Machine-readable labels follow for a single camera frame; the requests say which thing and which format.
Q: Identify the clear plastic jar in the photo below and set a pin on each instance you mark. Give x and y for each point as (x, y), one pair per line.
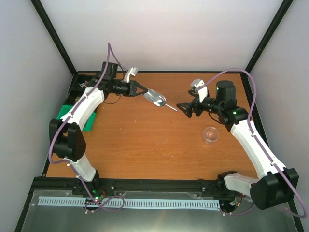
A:
(210, 135)

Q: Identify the light blue cable duct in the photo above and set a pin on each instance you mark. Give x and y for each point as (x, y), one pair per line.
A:
(131, 203)

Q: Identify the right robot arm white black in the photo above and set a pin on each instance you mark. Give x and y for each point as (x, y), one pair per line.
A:
(273, 184)

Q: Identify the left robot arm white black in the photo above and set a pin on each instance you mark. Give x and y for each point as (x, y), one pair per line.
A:
(66, 137)

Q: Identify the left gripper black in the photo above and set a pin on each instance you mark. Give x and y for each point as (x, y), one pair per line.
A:
(133, 90)

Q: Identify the black lollipop bin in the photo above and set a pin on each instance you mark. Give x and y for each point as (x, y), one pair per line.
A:
(81, 82)

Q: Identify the black popsicle candy bin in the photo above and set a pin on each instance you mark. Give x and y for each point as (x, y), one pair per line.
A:
(73, 97)

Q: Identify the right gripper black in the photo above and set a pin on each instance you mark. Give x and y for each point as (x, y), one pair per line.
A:
(189, 106)

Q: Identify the metal scoop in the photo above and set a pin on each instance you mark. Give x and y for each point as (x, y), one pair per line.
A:
(157, 99)

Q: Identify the black frame rail front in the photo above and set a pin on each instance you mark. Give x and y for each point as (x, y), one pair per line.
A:
(109, 186)

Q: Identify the green plastic bin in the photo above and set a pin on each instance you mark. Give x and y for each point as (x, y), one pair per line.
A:
(88, 124)

